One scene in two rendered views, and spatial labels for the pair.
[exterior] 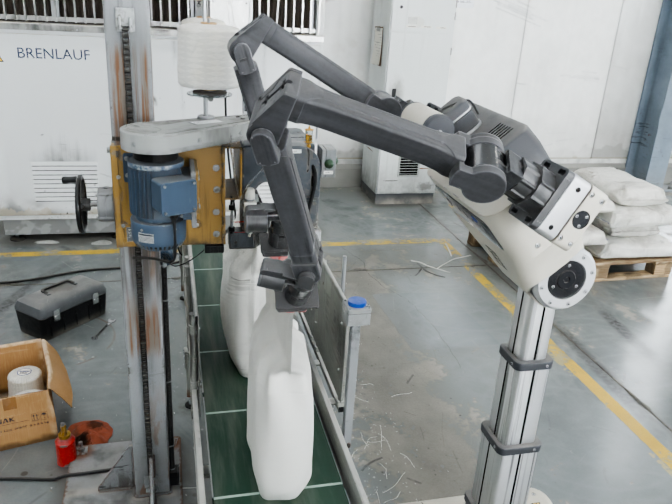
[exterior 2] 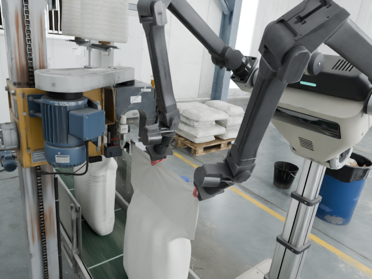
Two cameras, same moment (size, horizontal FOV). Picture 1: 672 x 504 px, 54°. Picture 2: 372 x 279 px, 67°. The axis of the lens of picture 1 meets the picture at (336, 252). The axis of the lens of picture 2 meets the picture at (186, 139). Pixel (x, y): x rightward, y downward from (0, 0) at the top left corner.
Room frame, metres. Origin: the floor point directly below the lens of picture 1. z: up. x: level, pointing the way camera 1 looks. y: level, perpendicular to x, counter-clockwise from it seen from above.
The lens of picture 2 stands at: (0.70, 0.52, 1.56)
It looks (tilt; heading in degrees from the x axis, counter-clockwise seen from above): 19 degrees down; 335
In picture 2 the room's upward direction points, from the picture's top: 6 degrees clockwise
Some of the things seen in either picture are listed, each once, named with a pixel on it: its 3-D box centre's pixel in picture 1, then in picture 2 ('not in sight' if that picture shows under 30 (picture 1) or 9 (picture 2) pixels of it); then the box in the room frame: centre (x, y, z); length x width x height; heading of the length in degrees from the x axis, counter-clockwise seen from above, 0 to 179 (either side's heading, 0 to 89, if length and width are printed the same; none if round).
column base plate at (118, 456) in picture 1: (122, 464); not in sight; (1.97, 0.74, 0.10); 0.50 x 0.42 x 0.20; 15
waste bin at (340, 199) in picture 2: not in sight; (337, 186); (2.38, -2.04, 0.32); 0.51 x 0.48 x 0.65; 105
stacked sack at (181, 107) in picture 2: not in sight; (188, 107); (4.72, -1.36, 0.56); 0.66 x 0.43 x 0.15; 102
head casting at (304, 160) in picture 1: (274, 173); (124, 106); (2.12, 0.22, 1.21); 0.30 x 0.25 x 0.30; 15
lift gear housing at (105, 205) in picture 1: (106, 203); (8, 135); (1.93, 0.71, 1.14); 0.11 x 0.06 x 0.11; 15
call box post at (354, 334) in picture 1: (347, 418); not in sight; (1.94, -0.08, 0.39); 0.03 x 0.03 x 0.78; 15
